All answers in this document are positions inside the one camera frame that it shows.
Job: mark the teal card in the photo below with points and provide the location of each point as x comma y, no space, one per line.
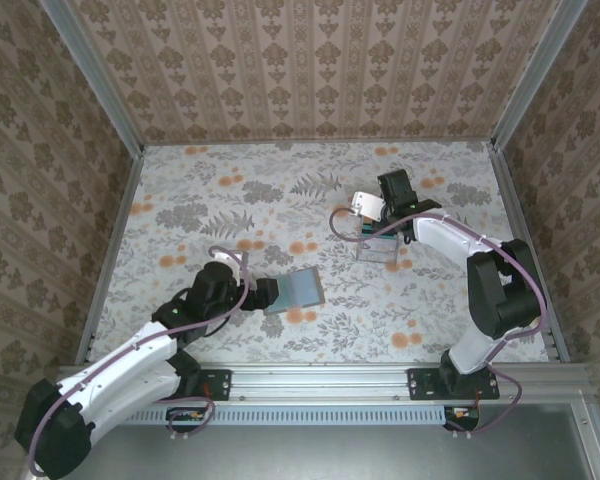
367,231

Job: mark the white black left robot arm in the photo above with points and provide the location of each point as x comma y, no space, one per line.
125,365

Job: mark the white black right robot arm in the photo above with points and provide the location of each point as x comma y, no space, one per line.
440,237

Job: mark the white printed card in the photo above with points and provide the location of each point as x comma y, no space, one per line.
382,247

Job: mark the clear acrylic card stand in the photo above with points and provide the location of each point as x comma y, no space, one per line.
380,257

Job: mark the small electronics board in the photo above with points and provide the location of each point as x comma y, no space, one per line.
185,415
462,414

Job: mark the grey metal sheet panel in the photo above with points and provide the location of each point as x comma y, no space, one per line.
320,455

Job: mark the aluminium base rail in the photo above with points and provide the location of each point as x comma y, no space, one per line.
320,382

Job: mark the aluminium table edge rail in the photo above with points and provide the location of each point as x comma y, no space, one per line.
517,215
125,210

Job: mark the aluminium frame post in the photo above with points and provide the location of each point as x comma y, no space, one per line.
530,75
95,80

